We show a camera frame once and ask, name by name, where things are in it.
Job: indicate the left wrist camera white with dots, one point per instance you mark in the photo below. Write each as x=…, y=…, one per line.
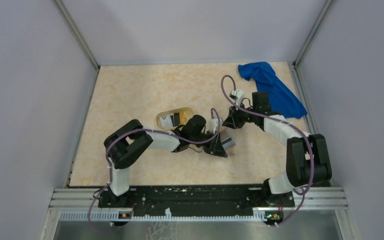
x=213, y=125

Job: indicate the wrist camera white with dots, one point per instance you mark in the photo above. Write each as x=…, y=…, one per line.
x=237, y=95
x=213, y=125

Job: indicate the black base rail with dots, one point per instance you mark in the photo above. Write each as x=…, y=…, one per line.
x=220, y=200

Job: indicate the aluminium frame rail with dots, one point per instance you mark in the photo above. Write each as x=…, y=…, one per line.
x=76, y=204

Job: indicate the blue cloth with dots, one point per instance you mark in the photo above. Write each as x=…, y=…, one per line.
x=281, y=98

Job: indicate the tan leather card holder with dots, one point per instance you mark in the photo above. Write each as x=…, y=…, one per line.
x=227, y=140

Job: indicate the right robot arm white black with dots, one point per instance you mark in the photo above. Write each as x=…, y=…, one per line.
x=307, y=157

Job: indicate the black VIP card in tray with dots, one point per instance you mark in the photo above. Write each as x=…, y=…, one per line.
x=176, y=120

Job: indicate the cream plastic tray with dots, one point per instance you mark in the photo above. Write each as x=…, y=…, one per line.
x=170, y=112

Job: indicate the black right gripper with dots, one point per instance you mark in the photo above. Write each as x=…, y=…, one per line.
x=233, y=120

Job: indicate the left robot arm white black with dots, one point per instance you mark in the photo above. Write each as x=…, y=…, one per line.
x=124, y=147

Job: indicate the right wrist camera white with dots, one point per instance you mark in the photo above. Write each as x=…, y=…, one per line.
x=237, y=95

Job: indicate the white black card in tray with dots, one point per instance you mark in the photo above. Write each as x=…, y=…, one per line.
x=166, y=122

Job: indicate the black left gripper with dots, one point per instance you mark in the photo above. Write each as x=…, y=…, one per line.
x=215, y=147

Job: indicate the yellow credit cards stack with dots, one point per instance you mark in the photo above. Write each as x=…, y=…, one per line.
x=185, y=116

